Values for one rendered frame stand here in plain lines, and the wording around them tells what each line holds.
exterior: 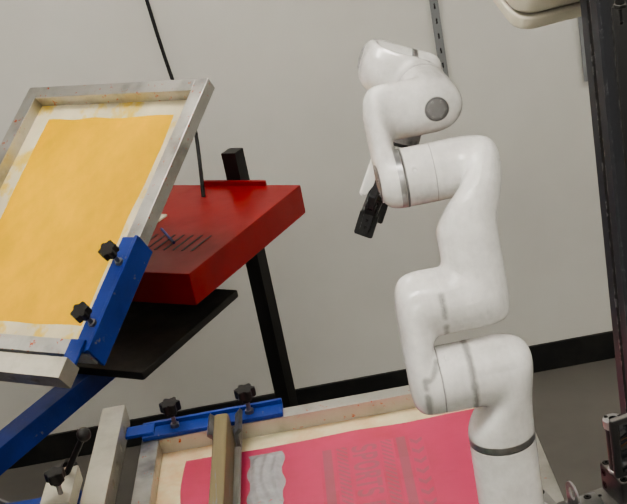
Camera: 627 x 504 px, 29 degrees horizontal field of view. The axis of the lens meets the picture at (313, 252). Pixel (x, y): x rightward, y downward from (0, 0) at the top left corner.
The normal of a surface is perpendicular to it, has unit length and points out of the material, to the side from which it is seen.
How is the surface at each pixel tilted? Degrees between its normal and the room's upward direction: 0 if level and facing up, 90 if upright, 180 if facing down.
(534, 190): 90
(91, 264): 32
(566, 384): 0
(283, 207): 90
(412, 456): 0
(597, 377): 0
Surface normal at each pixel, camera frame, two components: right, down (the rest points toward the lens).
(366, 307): 0.04, 0.37
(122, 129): -0.40, -0.55
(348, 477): -0.18, -0.91
